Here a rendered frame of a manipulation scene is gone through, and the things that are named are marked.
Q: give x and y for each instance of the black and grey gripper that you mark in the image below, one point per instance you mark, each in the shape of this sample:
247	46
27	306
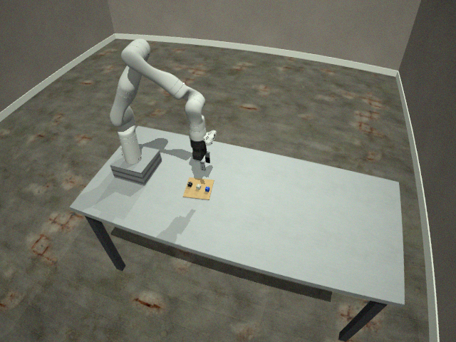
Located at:
199	141

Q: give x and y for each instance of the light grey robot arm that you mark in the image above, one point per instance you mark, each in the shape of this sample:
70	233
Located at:
135	56

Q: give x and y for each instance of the tan flat square mat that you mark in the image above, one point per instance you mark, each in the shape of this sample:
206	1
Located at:
193	192

